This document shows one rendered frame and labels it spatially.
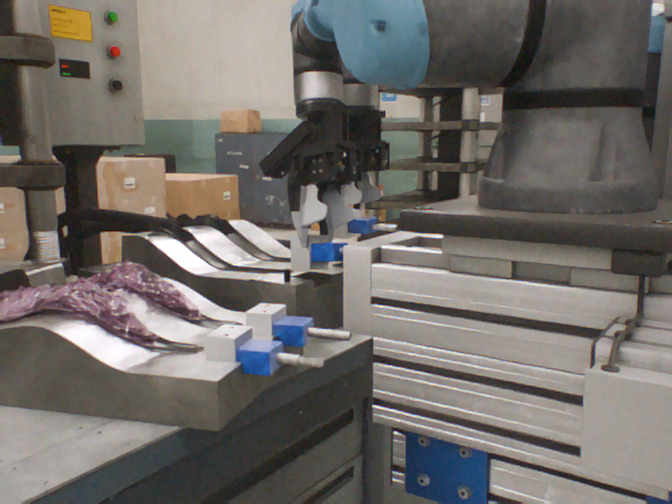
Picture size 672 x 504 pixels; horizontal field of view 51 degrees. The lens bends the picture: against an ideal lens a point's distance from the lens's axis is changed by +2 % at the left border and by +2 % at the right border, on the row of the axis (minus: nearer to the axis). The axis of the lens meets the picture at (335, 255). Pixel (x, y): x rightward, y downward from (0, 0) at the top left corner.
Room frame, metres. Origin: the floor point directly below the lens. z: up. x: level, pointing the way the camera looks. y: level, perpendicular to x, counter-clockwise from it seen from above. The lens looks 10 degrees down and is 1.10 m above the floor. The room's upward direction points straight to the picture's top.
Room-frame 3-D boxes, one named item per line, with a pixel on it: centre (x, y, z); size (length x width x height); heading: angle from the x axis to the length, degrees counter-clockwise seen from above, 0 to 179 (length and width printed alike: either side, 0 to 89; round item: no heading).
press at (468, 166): (5.66, -0.92, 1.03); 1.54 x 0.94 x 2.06; 151
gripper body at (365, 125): (1.33, -0.05, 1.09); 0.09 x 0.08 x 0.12; 56
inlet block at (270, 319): (0.85, 0.04, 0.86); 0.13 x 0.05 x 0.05; 73
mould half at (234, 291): (1.22, 0.19, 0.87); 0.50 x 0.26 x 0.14; 56
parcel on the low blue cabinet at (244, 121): (8.54, 1.15, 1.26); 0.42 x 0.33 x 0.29; 61
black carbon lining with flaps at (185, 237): (1.20, 0.18, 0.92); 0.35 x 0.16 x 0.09; 56
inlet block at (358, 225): (1.33, -0.06, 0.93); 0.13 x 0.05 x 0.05; 56
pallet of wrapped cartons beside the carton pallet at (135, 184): (5.16, 1.93, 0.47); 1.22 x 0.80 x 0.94; 65
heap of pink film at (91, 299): (0.88, 0.32, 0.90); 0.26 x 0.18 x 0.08; 73
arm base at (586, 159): (0.64, -0.21, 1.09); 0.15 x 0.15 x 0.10
